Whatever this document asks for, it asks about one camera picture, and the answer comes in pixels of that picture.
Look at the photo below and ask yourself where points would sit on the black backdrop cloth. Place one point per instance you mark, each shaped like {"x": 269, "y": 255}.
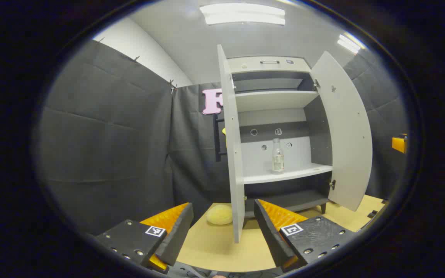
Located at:
{"x": 110, "y": 146}

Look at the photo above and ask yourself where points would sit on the small ceiling light panel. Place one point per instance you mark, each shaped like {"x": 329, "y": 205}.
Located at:
{"x": 349, "y": 43}

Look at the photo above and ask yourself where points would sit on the silver door hinge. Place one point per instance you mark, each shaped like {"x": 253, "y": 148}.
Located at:
{"x": 332, "y": 184}
{"x": 233, "y": 85}
{"x": 316, "y": 84}

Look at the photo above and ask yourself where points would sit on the grey cabinet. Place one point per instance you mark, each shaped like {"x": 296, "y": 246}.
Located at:
{"x": 276, "y": 100}

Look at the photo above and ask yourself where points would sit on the clear glass bottle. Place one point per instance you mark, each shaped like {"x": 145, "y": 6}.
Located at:
{"x": 278, "y": 160}

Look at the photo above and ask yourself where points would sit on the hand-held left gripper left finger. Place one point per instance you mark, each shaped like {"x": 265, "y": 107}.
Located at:
{"x": 176, "y": 237}

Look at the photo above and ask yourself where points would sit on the large ceiling light panel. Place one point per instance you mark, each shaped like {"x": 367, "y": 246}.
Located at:
{"x": 242, "y": 14}

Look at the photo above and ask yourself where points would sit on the small black block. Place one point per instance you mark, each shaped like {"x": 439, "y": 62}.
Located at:
{"x": 372, "y": 214}

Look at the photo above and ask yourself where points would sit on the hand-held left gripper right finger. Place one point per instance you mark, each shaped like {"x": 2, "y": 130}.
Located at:
{"x": 270, "y": 235}

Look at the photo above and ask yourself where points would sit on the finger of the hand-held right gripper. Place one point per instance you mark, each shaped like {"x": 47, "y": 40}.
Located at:
{"x": 399, "y": 143}

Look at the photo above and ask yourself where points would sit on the grey cabinet door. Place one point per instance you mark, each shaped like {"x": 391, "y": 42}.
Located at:
{"x": 342, "y": 131}
{"x": 233, "y": 162}

